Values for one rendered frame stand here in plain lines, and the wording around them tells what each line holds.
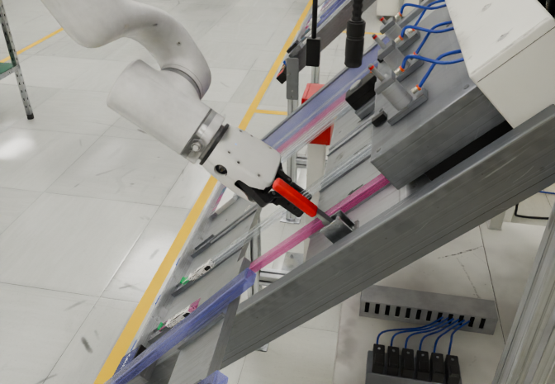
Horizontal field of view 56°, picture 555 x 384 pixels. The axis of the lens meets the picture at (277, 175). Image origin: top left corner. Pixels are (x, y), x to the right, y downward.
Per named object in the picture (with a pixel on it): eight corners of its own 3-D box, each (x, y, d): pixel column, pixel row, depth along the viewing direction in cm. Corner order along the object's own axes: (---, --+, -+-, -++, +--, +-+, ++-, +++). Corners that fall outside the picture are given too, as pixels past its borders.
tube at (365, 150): (185, 287, 95) (181, 283, 95) (187, 282, 97) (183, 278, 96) (410, 125, 70) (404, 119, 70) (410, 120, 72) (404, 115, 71)
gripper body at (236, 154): (210, 138, 72) (275, 183, 74) (229, 107, 81) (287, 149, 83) (185, 173, 76) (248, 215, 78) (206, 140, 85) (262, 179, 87)
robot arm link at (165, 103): (200, 125, 85) (173, 163, 79) (130, 78, 82) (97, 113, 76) (220, 95, 78) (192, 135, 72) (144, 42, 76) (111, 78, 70)
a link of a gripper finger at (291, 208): (272, 190, 76) (308, 215, 78) (276, 178, 79) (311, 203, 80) (260, 203, 78) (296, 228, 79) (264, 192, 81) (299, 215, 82)
